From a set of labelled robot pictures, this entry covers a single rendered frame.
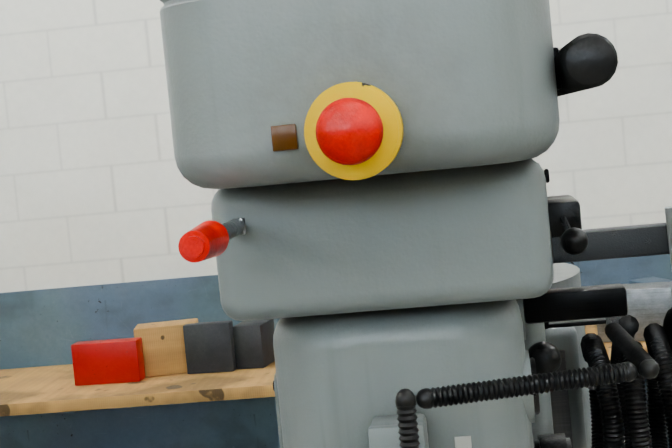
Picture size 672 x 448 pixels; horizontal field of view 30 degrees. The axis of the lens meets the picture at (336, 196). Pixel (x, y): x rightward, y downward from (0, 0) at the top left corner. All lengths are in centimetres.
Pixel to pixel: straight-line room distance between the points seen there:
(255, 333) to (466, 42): 409
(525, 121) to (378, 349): 23
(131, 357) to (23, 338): 86
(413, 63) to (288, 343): 27
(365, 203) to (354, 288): 6
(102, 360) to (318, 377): 399
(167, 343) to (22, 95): 132
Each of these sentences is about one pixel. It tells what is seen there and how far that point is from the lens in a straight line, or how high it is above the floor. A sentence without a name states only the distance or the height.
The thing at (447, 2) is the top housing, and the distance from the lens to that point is 78.
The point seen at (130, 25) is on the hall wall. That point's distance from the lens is 541.
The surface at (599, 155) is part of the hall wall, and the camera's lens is 523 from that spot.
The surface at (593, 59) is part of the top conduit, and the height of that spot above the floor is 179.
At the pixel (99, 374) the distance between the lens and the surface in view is 493.
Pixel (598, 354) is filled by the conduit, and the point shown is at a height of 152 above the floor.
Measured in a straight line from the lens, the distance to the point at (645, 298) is 475.
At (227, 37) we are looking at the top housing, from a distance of 80.
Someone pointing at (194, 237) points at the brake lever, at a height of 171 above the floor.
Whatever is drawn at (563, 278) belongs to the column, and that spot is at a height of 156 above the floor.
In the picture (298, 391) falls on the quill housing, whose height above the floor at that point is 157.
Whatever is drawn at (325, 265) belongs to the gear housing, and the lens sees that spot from 89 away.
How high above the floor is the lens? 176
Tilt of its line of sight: 3 degrees down
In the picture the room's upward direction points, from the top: 5 degrees counter-clockwise
